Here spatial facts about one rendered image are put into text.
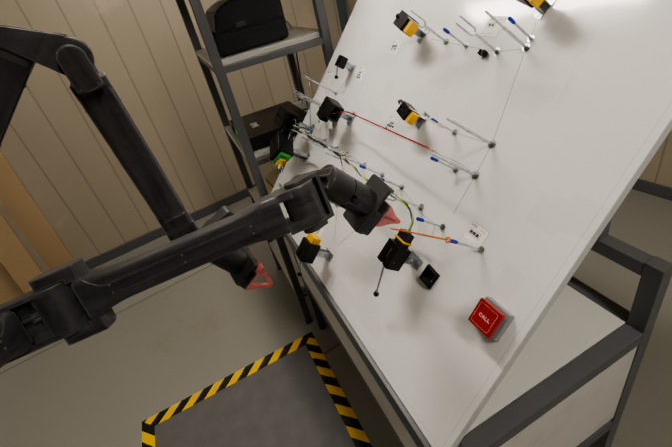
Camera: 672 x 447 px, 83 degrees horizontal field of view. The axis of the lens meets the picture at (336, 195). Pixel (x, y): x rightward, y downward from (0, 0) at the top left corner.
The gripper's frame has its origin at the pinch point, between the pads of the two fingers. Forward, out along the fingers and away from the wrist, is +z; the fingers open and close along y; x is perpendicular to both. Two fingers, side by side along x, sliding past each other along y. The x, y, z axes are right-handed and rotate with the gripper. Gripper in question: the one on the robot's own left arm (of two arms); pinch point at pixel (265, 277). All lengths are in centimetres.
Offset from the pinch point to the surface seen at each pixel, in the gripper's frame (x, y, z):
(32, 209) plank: 90, 202, -19
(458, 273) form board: -29.9, -35.1, 11.1
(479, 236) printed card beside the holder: -38, -36, 8
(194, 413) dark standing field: 92, 63, 68
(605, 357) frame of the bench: -37, -55, 49
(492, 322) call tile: -26, -48, 8
